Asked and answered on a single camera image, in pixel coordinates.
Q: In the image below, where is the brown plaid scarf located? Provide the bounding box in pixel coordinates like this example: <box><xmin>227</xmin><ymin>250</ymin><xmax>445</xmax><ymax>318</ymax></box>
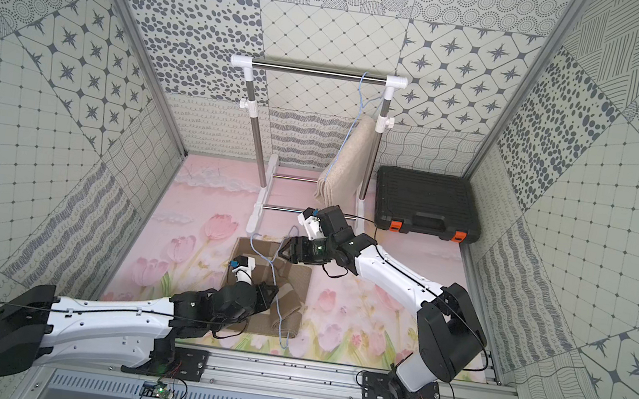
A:
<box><xmin>224</xmin><ymin>237</ymin><xmax>312</xmax><ymax>339</ymax></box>

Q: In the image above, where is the white steel clothes rack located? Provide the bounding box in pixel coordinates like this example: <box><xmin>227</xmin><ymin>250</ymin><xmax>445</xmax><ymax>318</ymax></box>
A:
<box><xmin>230</xmin><ymin>54</ymin><xmax>409</xmax><ymax>234</ymax></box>

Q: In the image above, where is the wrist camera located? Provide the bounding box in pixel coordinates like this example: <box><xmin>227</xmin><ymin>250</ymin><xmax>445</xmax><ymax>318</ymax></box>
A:
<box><xmin>229</xmin><ymin>255</ymin><xmax>256</xmax><ymax>285</ymax></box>
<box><xmin>298</xmin><ymin>208</ymin><xmax>323</xmax><ymax>240</ymax></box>

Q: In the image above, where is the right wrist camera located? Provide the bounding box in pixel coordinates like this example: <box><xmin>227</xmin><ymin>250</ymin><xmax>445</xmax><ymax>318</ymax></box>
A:
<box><xmin>298</xmin><ymin>208</ymin><xmax>323</xmax><ymax>240</ymax></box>

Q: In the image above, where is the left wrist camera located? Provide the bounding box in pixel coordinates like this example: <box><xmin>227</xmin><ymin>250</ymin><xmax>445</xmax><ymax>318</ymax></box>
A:
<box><xmin>229</xmin><ymin>255</ymin><xmax>256</xmax><ymax>285</ymax></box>

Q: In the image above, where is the beige wool scarf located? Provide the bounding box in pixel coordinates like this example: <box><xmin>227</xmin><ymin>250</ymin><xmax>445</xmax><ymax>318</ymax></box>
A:
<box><xmin>315</xmin><ymin>116</ymin><xmax>376</xmax><ymax>208</ymax></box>

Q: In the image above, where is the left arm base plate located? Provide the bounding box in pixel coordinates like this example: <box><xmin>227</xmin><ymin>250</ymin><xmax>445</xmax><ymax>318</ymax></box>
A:
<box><xmin>121</xmin><ymin>339</ymin><xmax>210</xmax><ymax>382</ymax></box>

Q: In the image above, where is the black plastic tool case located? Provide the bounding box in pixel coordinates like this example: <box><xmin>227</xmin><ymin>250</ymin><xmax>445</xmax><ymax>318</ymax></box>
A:
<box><xmin>374</xmin><ymin>166</ymin><xmax>482</xmax><ymax>244</ymax></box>

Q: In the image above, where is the green circuit board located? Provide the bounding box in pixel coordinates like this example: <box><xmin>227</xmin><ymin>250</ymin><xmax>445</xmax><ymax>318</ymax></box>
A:
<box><xmin>141</xmin><ymin>382</ymin><xmax>176</xmax><ymax>399</ymax></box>

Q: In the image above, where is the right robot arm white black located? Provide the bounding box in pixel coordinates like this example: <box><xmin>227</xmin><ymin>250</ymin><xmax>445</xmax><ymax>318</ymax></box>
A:
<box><xmin>279</xmin><ymin>206</ymin><xmax>486</xmax><ymax>393</ymax></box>

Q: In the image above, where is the aluminium mounting rail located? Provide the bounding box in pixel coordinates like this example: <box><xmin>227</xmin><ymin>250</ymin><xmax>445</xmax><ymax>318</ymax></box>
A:
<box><xmin>35</xmin><ymin>337</ymin><xmax>519</xmax><ymax>399</ymax></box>

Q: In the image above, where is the light blue wire hanger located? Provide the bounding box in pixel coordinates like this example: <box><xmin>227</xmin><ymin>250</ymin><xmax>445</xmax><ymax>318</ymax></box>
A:
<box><xmin>248</xmin><ymin>225</ymin><xmax>300</xmax><ymax>351</ymax></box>
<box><xmin>322</xmin><ymin>70</ymin><xmax>383</xmax><ymax>181</ymax></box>

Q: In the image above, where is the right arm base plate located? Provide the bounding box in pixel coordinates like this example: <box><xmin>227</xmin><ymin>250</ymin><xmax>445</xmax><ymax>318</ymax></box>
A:
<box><xmin>355</xmin><ymin>370</ymin><xmax>441</xmax><ymax>399</ymax></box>

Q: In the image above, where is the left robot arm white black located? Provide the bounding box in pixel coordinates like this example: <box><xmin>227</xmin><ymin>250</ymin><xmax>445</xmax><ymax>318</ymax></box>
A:
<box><xmin>0</xmin><ymin>281</ymin><xmax>278</xmax><ymax>377</ymax></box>

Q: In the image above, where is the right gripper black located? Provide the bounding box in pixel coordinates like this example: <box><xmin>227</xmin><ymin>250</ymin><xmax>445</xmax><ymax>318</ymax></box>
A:
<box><xmin>275</xmin><ymin>231</ymin><xmax>336</xmax><ymax>270</ymax></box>

